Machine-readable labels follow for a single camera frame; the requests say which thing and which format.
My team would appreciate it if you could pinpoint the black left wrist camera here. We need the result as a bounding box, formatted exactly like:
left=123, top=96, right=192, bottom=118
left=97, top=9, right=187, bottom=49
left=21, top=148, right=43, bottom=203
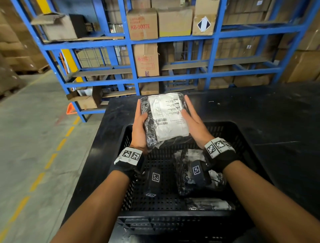
left=143, top=167, right=163, bottom=199

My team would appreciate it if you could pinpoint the low flat cardboard box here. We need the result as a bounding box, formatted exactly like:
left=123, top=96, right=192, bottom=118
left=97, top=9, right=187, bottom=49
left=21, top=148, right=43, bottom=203
left=197, top=77, right=230, bottom=91
left=233, top=74, right=271, bottom=88

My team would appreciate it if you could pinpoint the person's right hand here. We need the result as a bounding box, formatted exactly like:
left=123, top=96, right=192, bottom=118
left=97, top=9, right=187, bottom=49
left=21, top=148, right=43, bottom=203
left=181, top=95, right=215, bottom=150

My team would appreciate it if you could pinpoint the stack of cardboard boxes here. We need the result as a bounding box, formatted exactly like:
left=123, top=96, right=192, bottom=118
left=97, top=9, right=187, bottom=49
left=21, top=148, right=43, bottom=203
left=0, top=0, right=51, bottom=97
left=274, top=0, right=320, bottom=83

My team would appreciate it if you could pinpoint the cardboard box with red print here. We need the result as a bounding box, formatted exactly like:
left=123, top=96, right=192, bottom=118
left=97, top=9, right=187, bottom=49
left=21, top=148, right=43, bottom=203
left=126, top=8, right=159, bottom=41

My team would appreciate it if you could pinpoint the yellow pillar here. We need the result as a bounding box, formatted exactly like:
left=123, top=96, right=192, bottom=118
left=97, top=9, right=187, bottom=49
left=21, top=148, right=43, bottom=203
left=36, top=0, right=84, bottom=83

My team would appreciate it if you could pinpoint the person's left hand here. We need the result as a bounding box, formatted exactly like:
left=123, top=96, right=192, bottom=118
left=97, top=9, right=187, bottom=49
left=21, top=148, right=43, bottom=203
left=130, top=99, right=150, bottom=154

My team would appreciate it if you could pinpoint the cardboard box with diamond label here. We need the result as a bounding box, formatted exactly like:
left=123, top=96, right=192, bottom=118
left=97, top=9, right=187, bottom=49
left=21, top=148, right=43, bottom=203
left=192, top=0, right=221, bottom=36

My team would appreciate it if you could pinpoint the orange triangular cone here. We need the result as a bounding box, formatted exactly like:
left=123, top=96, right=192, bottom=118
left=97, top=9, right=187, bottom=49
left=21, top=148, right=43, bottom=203
left=66, top=102, right=78, bottom=115

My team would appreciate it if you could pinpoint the black right wrist band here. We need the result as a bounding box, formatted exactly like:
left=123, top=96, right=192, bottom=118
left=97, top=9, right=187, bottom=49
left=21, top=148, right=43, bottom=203
left=202, top=137, right=240, bottom=174

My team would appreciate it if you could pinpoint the row of cardboard boxes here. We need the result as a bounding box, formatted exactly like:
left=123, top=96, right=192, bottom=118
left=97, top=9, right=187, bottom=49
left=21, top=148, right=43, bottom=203
left=202, top=37, right=262, bottom=61
left=222, top=0, right=273, bottom=26

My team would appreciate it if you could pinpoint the black left wrist band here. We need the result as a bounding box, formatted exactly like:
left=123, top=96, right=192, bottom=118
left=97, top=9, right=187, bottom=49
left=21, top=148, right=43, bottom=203
left=109, top=146, right=147, bottom=180

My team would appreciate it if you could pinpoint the black parcel with white label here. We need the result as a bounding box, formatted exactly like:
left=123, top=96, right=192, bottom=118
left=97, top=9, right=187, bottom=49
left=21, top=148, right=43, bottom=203
left=140, top=92, right=193, bottom=149

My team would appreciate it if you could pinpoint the person's left forearm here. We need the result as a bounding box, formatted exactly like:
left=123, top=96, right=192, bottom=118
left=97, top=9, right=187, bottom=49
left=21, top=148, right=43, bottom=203
left=50, top=170, right=131, bottom=243

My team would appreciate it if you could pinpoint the tall cardboard box red print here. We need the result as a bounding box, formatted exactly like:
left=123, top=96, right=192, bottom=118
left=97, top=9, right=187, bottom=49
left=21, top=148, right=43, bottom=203
left=133, top=43, right=160, bottom=77

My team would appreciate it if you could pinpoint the flat black plastic parcel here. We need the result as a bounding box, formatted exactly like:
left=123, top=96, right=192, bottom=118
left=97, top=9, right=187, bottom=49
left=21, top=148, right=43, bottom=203
left=186, top=197, right=236, bottom=211

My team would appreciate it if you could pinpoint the black wrist band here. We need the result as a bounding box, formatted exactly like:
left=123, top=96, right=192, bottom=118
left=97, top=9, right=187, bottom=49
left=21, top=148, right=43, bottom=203
left=109, top=146, right=147, bottom=180
left=202, top=137, right=240, bottom=174

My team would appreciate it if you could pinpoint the plain cardboard box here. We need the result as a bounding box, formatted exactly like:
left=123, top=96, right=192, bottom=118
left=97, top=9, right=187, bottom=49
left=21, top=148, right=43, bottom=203
left=158, top=7, right=194, bottom=38

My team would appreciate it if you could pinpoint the person's right forearm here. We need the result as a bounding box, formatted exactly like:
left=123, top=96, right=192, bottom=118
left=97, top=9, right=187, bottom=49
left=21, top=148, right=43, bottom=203
left=222, top=160, right=320, bottom=243

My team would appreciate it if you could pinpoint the open cardboard box with black inside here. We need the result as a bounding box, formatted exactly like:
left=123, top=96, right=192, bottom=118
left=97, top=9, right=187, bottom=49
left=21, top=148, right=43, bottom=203
left=31, top=13, right=88, bottom=42

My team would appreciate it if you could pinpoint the blue metal shelving rack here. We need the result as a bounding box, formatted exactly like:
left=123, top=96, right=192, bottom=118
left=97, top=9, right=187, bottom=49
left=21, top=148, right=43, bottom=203
left=10, top=0, right=320, bottom=123

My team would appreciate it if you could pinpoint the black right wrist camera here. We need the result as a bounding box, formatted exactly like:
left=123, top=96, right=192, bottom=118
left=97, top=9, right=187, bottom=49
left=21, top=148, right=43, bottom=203
left=191, top=160, right=212, bottom=187

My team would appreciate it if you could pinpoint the black plastic crate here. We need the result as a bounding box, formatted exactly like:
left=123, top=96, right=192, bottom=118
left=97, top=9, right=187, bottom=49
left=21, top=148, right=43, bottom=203
left=117, top=121, right=273, bottom=243

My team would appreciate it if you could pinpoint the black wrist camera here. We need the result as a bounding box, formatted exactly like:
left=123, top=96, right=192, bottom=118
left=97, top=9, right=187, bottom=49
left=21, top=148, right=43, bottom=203
left=191, top=160, right=212, bottom=187
left=143, top=167, right=163, bottom=199

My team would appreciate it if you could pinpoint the wire mesh cage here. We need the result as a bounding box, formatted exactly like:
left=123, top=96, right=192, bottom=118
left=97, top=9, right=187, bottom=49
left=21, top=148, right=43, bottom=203
left=74, top=47, right=111, bottom=68

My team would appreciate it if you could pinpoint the open cardboard box with flaps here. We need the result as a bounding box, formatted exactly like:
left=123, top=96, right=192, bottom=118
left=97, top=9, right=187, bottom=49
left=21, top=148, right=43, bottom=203
left=66, top=86, right=103, bottom=110

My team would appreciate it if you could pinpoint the crumpled black plastic parcel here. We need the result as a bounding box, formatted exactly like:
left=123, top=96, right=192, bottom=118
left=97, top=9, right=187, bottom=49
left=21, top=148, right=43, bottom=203
left=173, top=149, right=226, bottom=196

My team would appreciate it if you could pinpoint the small low cardboard box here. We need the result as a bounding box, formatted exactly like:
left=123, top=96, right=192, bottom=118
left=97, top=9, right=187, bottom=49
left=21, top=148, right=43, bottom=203
left=140, top=82, right=160, bottom=96

